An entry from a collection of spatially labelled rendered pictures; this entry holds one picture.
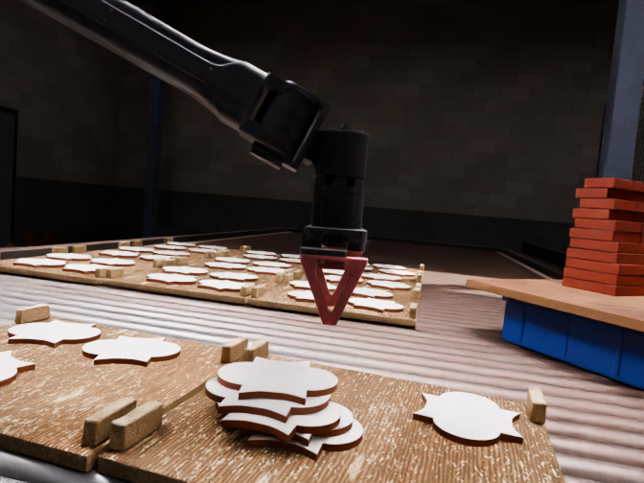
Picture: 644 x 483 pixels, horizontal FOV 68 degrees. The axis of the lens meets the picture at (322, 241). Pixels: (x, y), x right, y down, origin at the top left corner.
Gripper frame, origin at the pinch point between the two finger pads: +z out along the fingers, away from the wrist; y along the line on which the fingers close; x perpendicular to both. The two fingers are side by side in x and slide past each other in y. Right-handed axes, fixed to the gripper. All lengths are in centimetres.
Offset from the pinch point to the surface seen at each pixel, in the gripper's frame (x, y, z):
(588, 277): 56, -53, 0
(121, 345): -31.0, -15.5, 11.4
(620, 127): 114, -151, -53
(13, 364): -39.6, -4.2, 11.3
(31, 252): -104, -105, 11
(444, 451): 12.7, 5.6, 12.9
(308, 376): -2.0, -0.8, 8.4
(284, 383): -4.5, 2.3, 8.4
